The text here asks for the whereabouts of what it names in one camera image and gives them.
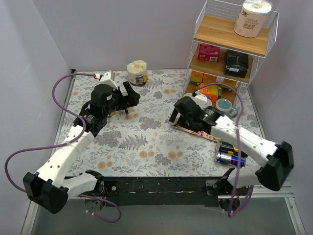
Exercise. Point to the yellow sponge pack left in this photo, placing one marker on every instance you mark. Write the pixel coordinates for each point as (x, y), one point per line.
(196, 77)

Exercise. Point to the yellow sponge pack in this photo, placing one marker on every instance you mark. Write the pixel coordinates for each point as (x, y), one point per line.
(226, 83)
(208, 78)
(196, 77)

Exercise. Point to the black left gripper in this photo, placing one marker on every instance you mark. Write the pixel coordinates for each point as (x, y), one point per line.
(122, 98)

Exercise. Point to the blue silver drink can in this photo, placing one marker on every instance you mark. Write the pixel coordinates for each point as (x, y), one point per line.
(228, 159)

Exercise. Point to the black product box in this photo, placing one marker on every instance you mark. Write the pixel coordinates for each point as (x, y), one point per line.
(237, 64)

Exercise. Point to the yellow sponge pack middle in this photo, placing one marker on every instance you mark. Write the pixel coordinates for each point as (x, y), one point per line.
(208, 78)

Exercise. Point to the floral tray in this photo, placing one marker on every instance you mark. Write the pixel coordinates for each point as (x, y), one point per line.
(200, 133)

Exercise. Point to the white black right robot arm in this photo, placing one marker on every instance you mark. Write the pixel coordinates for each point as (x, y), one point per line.
(275, 161)

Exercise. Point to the blue ceramic mug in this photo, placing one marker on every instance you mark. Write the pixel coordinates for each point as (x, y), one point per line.
(225, 106)

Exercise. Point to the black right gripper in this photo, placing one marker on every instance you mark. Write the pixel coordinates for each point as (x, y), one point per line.
(182, 116)

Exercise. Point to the beige paper roll with cartoon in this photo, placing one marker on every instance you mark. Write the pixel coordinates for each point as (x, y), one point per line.
(137, 73)

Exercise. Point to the black yellow drink can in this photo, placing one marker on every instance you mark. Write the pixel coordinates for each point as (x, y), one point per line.
(228, 148)

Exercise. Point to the orange sponge pack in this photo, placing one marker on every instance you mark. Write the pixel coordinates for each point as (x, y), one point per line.
(212, 92)

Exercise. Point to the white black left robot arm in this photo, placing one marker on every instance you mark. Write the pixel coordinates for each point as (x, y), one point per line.
(48, 187)

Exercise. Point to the pink sponge box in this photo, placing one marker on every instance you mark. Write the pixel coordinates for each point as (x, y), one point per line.
(208, 53)

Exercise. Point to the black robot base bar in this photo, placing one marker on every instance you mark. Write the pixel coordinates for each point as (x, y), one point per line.
(154, 191)

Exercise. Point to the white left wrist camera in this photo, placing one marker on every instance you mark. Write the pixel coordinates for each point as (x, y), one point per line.
(107, 78)

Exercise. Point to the yellow sponge pack right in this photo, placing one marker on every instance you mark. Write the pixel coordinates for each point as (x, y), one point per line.
(226, 83)

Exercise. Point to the pink wrapped toilet paper roll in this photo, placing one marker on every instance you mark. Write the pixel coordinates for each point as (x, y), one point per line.
(252, 17)

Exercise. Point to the white wire wooden shelf rack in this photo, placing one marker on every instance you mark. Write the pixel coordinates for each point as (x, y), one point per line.
(215, 26)

